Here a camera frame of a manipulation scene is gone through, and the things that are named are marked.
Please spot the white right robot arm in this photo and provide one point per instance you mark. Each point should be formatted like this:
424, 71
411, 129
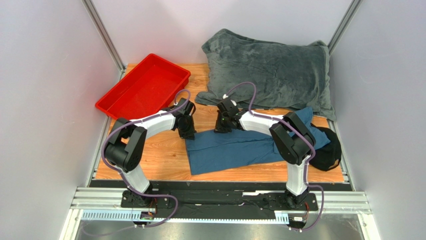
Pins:
293, 140

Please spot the left aluminium frame post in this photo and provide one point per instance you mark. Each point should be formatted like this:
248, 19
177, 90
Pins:
97, 20

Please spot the black baseball cap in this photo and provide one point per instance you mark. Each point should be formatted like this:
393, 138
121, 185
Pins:
330, 155

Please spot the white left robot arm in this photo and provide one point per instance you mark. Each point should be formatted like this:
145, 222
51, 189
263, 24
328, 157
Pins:
123, 149

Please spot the right aluminium frame post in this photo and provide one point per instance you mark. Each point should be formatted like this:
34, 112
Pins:
344, 24

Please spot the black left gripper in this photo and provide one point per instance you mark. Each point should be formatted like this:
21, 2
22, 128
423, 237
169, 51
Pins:
188, 134

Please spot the grey plush pillow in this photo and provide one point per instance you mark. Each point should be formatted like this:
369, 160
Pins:
267, 74

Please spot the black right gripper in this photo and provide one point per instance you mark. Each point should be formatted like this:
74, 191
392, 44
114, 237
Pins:
222, 123

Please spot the red plastic tray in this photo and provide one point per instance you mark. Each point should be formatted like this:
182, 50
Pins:
149, 87

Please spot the blue t shirt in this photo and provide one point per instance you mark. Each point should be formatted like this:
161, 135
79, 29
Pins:
211, 152

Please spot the aluminium frame post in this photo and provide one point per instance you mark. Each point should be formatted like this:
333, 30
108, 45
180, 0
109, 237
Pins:
344, 24
97, 20

